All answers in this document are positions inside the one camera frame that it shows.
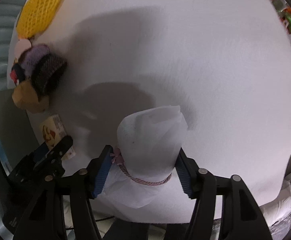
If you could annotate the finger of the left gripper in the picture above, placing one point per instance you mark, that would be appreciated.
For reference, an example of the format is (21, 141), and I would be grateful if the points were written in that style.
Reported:
(59, 146)

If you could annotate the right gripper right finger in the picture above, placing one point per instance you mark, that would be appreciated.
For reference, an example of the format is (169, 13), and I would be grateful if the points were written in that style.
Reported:
(187, 169)

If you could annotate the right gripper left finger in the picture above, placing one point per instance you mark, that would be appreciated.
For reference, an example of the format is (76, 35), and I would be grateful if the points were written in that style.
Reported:
(97, 172)

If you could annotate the cartoon tissue pack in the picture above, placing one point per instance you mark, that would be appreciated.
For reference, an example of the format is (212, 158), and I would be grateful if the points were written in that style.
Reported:
(52, 130)

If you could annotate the white drawstring fabric bag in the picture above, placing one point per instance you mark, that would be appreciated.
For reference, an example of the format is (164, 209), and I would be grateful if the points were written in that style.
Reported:
(148, 143)

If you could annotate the tan knitted cloth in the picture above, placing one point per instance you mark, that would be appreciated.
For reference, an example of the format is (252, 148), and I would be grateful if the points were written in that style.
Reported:
(25, 97)

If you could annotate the yellow foam fruit net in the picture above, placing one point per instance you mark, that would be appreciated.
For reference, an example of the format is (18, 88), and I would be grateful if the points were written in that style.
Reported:
(35, 17)

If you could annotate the deep grey storage box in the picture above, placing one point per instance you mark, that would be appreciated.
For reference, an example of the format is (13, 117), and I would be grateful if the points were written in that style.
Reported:
(17, 138)

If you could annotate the purple dark knitted sock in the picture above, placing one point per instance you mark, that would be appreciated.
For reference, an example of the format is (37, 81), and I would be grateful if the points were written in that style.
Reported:
(43, 67)

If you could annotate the pink round powder puff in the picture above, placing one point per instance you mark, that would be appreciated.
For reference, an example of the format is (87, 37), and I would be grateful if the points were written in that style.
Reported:
(21, 46)

